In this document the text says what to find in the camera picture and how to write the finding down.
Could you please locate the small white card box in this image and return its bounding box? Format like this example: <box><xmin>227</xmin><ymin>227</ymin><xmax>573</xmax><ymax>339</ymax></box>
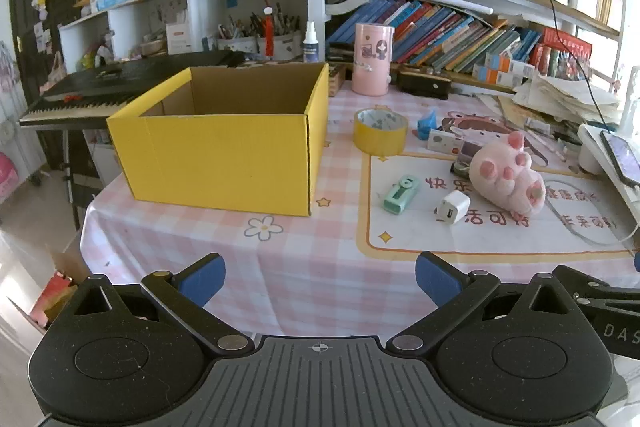
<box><xmin>427</xmin><ymin>129</ymin><xmax>463</xmax><ymax>154</ymax></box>

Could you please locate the pink plush paw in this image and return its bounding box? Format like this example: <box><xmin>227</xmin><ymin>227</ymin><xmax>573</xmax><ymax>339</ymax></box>
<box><xmin>468</xmin><ymin>131</ymin><xmax>547</xmax><ymax>214</ymax></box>

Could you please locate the row of leaning books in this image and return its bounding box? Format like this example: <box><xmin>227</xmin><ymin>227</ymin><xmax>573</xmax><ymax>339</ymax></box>
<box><xmin>325</xmin><ymin>0</ymin><xmax>543</xmax><ymax>75</ymax></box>

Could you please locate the white spray bottle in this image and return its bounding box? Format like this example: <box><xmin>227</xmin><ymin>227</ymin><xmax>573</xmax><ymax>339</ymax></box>
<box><xmin>301</xmin><ymin>21</ymin><xmax>321</xmax><ymax>64</ymax></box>

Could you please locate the black brown case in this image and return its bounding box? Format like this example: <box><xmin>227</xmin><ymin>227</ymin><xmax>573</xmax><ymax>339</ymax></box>
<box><xmin>397</xmin><ymin>68</ymin><xmax>452</xmax><ymax>100</ymax></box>

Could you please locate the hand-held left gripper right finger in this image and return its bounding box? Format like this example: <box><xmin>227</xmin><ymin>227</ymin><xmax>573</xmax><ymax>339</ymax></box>
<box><xmin>386</xmin><ymin>252</ymin><xmax>594</xmax><ymax>355</ymax></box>

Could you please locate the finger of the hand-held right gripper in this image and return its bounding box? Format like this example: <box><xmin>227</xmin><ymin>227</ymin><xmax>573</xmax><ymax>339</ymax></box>
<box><xmin>552</xmin><ymin>265</ymin><xmax>640</xmax><ymax>307</ymax></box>

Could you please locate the mint green correction tape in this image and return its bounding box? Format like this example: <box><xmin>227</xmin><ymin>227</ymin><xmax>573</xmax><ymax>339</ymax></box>
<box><xmin>383</xmin><ymin>174</ymin><xmax>420</xmax><ymax>212</ymax></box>

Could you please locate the blue orange medicine box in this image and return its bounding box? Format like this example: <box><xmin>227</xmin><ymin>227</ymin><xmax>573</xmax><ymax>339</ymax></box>
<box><xmin>472</xmin><ymin>64</ymin><xmax>516</xmax><ymax>86</ymax></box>
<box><xmin>485</xmin><ymin>53</ymin><xmax>536</xmax><ymax>75</ymax></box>

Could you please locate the white box with red label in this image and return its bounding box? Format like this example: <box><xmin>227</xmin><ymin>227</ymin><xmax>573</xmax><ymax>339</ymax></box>
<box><xmin>166</xmin><ymin>23</ymin><xmax>193</xmax><ymax>55</ymax></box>

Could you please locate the small blue plastic toy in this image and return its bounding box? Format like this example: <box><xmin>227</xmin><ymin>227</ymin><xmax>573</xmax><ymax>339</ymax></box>
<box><xmin>415</xmin><ymin>109</ymin><xmax>438</xmax><ymax>140</ymax></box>

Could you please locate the white pen holder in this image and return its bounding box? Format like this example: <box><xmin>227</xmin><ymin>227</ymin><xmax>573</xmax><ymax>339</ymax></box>
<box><xmin>216</xmin><ymin>36</ymin><xmax>258</xmax><ymax>55</ymax></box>
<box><xmin>256</xmin><ymin>32</ymin><xmax>303</xmax><ymax>62</ymax></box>

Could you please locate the white cable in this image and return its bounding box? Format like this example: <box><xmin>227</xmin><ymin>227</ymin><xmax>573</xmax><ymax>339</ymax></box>
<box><xmin>545</xmin><ymin>179</ymin><xmax>640</xmax><ymax>248</ymax></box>

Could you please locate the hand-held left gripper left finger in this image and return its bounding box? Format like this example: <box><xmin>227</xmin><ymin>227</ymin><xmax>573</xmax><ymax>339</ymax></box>
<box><xmin>50</xmin><ymin>253</ymin><xmax>254</xmax><ymax>355</ymax></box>

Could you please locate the black keyboard piano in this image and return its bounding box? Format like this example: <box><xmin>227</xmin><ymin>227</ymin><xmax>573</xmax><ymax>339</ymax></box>
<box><xmin>19</xmin><ymin>52</ymin><xmax>246</xmax><ymax>128</ymax></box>

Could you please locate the pink cartoon humidifier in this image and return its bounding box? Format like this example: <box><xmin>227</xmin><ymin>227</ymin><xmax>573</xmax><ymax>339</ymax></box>
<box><xmin>351</xmin><ymin>23</ymin><xmax>395</xmax><ymax>96</ymax></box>

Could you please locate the bunch of pens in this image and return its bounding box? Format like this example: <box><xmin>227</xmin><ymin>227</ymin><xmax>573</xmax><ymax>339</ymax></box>
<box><xmin>217</xmin><ymin>4</ymin><xmax>301</xmax><ymax>40</ymax></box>

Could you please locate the dark smartphone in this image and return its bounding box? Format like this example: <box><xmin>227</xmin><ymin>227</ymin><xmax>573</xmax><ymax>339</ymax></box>
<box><xmin>600</xmin><ymin>131</ymin><xmax>640</xmax><ymax>188</ymax></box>

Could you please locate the yellow tape roll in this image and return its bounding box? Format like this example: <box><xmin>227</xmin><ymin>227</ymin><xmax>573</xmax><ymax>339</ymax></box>
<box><xmin>353</xmin><ymin>108</ymin><xmax>408</xmax><ymax>156</ymax></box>

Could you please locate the yellow cardboard box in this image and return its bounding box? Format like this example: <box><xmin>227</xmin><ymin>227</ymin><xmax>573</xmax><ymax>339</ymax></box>
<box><xmin>106</xmin><ymin>62</ymin><xmax>330</xmax><ymax>217</ymax></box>

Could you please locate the red paper bag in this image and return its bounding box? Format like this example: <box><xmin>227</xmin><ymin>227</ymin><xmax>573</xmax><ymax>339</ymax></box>
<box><xmin>30</xmin><ymin>252</ymin><xmax>91</xmax><ymax>328</ymax></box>

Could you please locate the wooden chessboard box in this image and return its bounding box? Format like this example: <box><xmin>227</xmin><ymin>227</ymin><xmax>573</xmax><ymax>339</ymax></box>
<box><xmin>327</xmin><ymin>63</ymin><xmax>347</xmax><ymax>98</ymax></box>

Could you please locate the black cable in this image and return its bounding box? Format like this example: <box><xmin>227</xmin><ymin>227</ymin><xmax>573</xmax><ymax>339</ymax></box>
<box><xmin>522</xmin><ymin>0</ymin><xmax>617</xmax><ymax>130</ymax></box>

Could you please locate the white charger plug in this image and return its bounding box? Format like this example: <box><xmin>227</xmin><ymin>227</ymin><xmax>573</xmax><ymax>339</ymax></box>
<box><xmin>433</xmin><ymin>190</ymin><xmax>472</xmax><ymax>226</ymax></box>

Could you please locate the white phone stand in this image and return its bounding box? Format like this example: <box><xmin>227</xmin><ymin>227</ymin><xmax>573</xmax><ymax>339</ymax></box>
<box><xmin>577</xmin><ymin>124</ymin><xmax>640</xmax><ymax>208</ymax></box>

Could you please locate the stack of papers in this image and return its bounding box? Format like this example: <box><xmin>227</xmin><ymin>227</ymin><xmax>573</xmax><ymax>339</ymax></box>
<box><xmin>512</xmin><ymin>69</ymin><xmax>621</xmax><ymax>132</ymax></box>

